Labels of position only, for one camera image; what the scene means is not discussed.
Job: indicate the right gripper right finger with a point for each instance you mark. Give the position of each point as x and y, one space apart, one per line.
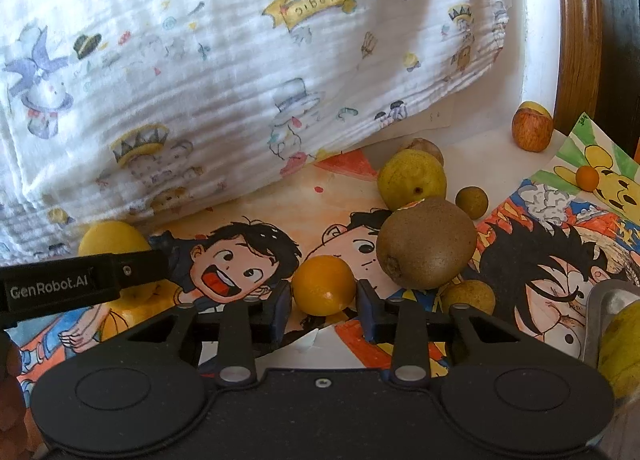
407 326

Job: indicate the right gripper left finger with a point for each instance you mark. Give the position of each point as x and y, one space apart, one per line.
242 330

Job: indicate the small orange kumquat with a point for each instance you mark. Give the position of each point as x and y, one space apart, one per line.
323 286

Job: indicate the small brown longan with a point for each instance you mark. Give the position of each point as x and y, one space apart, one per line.
473 200
475 293

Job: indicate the brown kiwi with sticker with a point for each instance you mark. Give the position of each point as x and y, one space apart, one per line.
424 245

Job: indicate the yellow lemon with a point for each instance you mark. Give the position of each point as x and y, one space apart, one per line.
130 255

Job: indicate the yellow-green guava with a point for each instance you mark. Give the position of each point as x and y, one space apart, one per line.
410 176

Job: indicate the green-yellow pear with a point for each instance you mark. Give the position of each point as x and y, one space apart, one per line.
619 353

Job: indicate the small orange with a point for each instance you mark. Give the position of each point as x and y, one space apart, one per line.
587 178

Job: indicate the brown striped round fruit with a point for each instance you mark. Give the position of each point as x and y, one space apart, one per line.
424 145

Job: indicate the person's left hand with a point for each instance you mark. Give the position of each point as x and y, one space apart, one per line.
19 436

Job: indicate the two boys drawing paper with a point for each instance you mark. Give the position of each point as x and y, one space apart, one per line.
240 249

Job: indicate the grey metal baking tray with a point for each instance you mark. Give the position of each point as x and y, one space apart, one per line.
605 301

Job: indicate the red apple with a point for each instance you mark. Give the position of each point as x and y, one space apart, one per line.
532 130

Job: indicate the white cartoon print cloth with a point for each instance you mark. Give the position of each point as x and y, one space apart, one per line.
145 110

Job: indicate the yellow fruit behind apple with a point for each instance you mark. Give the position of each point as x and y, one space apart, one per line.
534 106

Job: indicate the winnie bear drawing paper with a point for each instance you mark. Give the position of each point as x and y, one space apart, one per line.
587 144

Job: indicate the black appliance door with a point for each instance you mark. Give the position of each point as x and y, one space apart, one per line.
618 101

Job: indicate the brown wooden frame post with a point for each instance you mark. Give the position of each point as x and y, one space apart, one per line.
580 62

